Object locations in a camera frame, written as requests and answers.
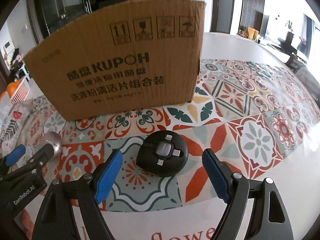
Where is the white shoe rack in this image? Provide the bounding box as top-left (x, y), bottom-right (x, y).
top-left (9, 48), bottom-right (30, 82)

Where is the person left hand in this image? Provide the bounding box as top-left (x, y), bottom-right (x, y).
top-left (21, 209), bottom-right (34, 239)

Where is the brown cardboard box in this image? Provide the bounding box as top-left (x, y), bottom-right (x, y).
top-left (24, 0), bottom-right (206, 121)

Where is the white tv console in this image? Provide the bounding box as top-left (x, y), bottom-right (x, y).
top-left (237, 27), bottom-right (263, 43)

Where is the round black cable hub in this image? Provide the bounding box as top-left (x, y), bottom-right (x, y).
top-left (136, 130), bottom-right (189, 177)

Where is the striped side chair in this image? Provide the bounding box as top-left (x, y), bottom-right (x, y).
top-left (285, 54), bottom-right (312, 81)

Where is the white basket of oranges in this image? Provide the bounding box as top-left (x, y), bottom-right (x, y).
top-left (1, 77), bottom-right (30, 104)

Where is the floral fabric tissue cover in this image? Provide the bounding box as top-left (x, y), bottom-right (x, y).
top-left (1, 100), bottom-right (34, 155)

